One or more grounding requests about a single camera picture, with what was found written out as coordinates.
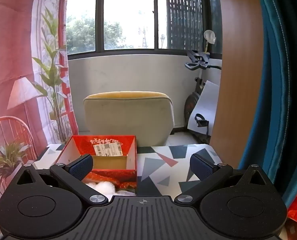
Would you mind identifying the teal curtain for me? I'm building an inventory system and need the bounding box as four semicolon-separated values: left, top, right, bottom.
237;0;297;210

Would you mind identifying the white board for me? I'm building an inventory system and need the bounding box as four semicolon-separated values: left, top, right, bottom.
187;80;220;137

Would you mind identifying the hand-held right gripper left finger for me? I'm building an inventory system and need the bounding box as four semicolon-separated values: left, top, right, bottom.
15;154;109;205

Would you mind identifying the beige armchair with yellow top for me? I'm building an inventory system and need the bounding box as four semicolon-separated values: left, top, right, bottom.
83;92;175;147

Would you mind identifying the exercise bike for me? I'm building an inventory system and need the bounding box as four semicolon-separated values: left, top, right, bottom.
184;50;222;143

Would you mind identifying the geometric patterned tablecloth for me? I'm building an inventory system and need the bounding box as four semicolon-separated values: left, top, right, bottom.
34;144;224;197

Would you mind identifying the white plastic bag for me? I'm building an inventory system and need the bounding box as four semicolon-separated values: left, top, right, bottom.
204;29;217;46

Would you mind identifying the red cardboard box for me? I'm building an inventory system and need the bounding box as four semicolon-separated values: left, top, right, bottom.
56;135;138;195

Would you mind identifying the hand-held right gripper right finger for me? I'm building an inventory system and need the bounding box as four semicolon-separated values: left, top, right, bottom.
174;153;274;205

